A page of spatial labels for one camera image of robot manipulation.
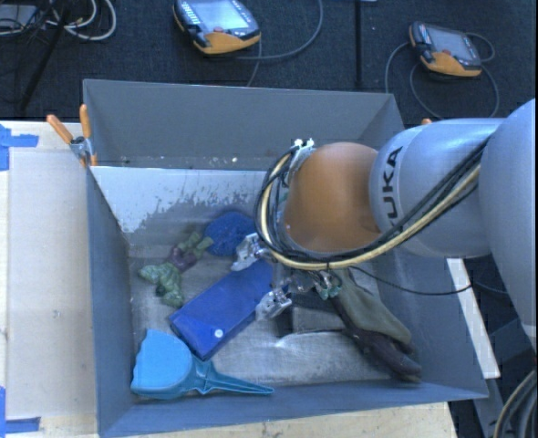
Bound dark blue round sponge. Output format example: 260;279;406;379
203;211;258;258

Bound olive and brown glove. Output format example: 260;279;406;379
328;266;423;383

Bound light blue fan-shaped tool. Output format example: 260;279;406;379
129;328;275;402

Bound grey metal bin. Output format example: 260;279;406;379
82;78;490;437

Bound dark grey block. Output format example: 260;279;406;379
275;302;348;338

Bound blue flat box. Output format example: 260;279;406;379
168;259;275;361

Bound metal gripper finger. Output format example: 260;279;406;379
254;288;294;322
230;233;273;273

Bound green and purple toy figure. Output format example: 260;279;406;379
138;231;215;310

